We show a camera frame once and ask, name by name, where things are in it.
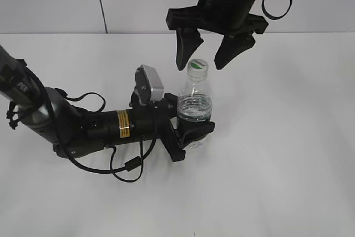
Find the white green bottle cap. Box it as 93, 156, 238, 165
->
187, 59, 209, 80

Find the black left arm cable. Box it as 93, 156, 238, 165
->
7, 59, 159, 183

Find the clear Cestbon water bottle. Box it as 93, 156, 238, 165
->
176, 77, 214, 149

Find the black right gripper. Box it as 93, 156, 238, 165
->
166, 0, 268, 70

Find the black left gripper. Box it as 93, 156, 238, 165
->
119, 93, 215, 162

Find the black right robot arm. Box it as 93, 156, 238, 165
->
166, 0, 268, 70

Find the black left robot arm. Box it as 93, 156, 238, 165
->
1, 49, 215, 162

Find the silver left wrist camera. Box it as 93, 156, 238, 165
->
130, 64, 164, 107

